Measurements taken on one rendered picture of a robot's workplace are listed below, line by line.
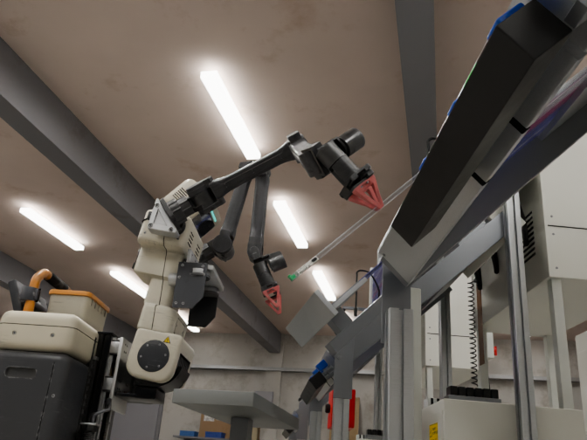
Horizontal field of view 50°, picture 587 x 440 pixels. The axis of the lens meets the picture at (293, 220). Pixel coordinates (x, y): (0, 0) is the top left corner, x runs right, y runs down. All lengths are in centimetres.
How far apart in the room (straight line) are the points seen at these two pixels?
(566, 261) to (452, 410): 59
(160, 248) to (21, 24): 287
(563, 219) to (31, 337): 168
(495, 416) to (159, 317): 108
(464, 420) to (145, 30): 345
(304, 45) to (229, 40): 51
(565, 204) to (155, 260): 137
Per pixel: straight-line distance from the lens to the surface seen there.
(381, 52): 444
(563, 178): 219
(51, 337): 207
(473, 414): 184
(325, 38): 434
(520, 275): 194
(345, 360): 173
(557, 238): 208
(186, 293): 213
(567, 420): 193
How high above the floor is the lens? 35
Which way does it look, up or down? 24 degrees up
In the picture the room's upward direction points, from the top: 5 degrees clockwise
